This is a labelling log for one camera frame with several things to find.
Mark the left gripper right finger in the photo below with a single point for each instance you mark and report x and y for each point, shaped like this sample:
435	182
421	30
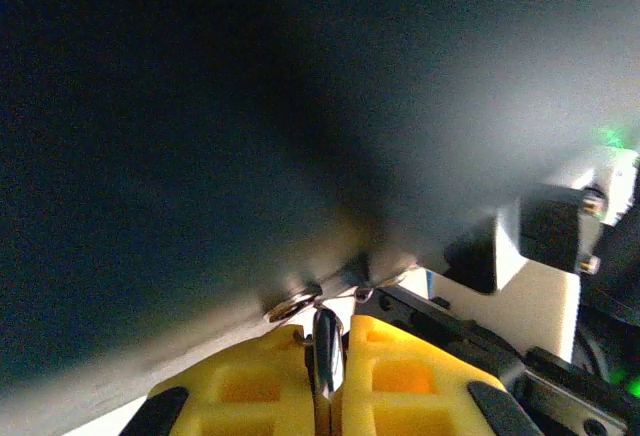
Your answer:
400	386

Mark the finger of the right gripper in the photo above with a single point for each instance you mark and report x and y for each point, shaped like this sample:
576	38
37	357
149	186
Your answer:
150	131
475	81

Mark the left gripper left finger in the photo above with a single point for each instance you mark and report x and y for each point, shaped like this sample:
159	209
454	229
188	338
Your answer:
240	391

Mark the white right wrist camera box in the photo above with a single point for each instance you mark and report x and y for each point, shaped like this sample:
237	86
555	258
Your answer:
545	306

